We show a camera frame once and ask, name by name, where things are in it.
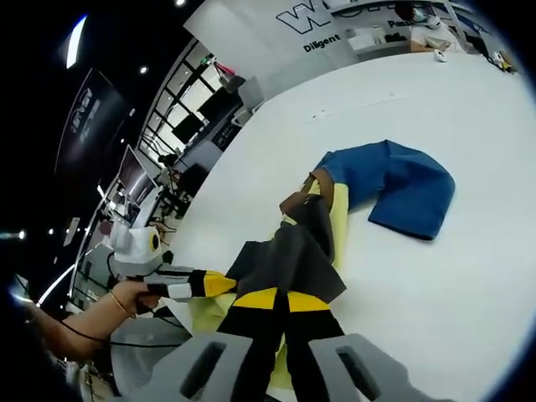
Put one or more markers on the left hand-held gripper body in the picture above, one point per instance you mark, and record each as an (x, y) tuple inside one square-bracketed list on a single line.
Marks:
[(134, 251)]

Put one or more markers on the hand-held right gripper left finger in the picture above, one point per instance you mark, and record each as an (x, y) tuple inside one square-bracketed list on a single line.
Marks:
[(247, 368)]

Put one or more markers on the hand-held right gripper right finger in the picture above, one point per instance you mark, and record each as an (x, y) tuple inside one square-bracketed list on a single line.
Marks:
[(326, 377)]

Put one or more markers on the yellow blue grey garment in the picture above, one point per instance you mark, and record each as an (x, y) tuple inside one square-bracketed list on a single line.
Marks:
[(410, 188)]

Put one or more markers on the person's left hand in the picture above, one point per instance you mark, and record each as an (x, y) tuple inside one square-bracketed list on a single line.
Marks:
[(134, 297)]

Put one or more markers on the grey mesh office chair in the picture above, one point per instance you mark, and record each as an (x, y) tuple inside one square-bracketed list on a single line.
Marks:
[(134, 364)]

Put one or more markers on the black monitor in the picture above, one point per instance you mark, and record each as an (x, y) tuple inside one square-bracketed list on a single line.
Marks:
[(186, 127)]

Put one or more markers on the dark hanging banner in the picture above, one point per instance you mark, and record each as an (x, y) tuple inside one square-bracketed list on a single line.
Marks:
[(90, 121)]

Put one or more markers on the small white object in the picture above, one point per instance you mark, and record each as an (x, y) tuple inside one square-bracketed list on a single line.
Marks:
[(439, 55)]

